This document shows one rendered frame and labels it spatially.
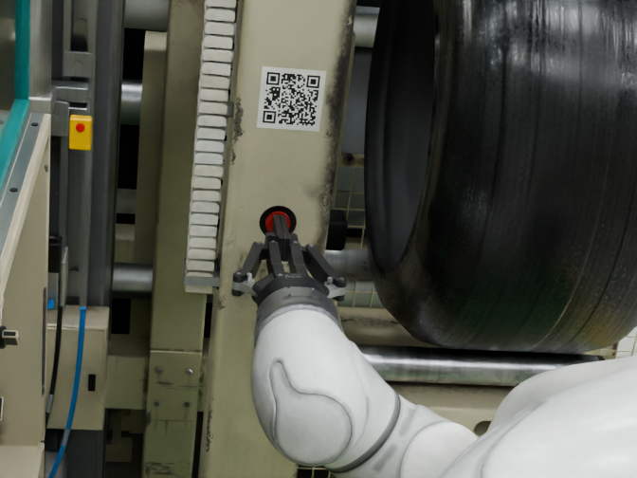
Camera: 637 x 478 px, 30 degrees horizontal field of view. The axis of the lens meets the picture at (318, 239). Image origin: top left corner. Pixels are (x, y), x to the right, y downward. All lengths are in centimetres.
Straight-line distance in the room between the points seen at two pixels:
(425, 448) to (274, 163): 45
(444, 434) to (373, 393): 8
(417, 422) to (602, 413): 61
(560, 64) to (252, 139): 38
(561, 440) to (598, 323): 88
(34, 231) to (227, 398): 49
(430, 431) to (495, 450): 60
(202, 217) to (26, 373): 33
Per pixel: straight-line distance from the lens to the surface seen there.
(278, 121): 141
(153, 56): 223
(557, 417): 56
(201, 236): 148
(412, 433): 115
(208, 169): 144
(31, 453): 131
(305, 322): 114
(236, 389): 158
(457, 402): 153
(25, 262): 121
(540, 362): 154
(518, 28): 126
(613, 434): 55
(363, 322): 180
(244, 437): 162
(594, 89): 127
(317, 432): 106
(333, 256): 173
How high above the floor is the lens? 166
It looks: 25 degrees down
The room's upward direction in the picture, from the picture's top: 7 degrees clockwise
